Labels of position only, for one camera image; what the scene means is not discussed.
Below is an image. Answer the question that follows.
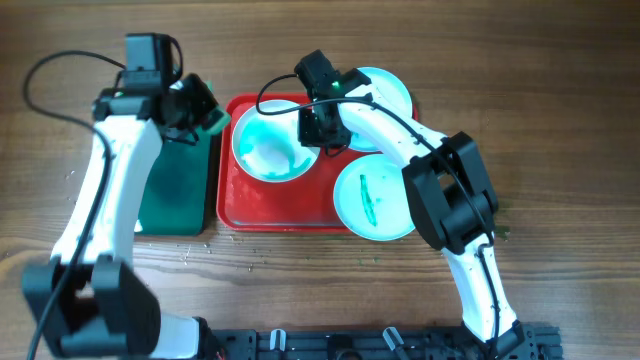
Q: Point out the green yellow scrub sponge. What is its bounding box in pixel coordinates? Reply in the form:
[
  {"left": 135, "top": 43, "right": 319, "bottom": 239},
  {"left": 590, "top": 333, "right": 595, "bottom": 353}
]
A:
[{"left": 202, "top": 81, "right": 231, "bottom": 136}]

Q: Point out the white plate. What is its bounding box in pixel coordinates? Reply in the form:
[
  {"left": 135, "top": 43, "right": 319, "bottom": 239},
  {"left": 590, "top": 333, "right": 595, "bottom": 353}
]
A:
[
  {"left": 333, "top": 154, "right": 415, "bottom": 242},
  {"left": 232, "top": 105, "right": 320, "bottom": 183},
  {"left": 349, "top": 67, "right": 414, "bottom": 153}
]

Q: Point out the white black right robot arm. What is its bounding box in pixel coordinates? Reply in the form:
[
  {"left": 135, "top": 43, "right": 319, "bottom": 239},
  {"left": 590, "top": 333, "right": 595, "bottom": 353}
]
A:
[{"left": 303, "top": 74, "right": 522, "bottom": 359}]

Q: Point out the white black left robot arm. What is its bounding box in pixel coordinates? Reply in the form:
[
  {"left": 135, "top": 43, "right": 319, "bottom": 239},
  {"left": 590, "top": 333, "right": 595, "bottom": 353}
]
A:
[{"left": 22, "top": 74, "right": 228, "bottom": 359}]

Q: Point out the red plastic tray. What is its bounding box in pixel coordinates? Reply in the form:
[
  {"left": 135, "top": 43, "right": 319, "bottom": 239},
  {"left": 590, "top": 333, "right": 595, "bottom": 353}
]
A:
[{"left": 216, "top": 93, "right": 365, "bottom": 233}]

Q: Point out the black basin with green water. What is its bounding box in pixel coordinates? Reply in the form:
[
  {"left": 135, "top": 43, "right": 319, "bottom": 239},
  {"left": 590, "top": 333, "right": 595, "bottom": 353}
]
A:
[{"left": 134, "top": 130, "right": 221, "bottom": 236}]

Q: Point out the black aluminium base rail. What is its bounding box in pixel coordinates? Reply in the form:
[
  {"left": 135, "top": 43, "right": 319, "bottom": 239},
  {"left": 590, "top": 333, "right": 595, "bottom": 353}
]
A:
[{"left": 204, "top": 323, "right": 564, "bottom": 360}]

